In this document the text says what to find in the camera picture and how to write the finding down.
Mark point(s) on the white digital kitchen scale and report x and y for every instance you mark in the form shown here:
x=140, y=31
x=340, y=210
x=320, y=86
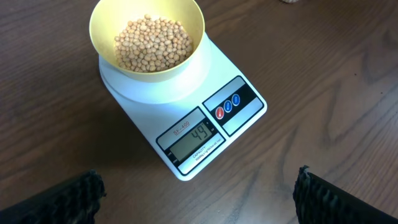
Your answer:
x=191, y=118

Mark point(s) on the yellow plastic bowl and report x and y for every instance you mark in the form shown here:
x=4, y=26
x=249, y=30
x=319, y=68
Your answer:
x=110, y=17

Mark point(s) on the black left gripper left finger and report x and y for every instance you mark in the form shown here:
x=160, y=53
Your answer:
x=76, y=200

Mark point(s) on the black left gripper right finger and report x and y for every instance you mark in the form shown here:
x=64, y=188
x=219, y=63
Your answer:
x=320, y=202

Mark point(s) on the clear plastic soybean container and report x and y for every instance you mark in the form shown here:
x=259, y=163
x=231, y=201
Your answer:
x=289, y=1

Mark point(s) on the soybeans in bowl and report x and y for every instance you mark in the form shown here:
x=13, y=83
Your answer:
x=150, y=45

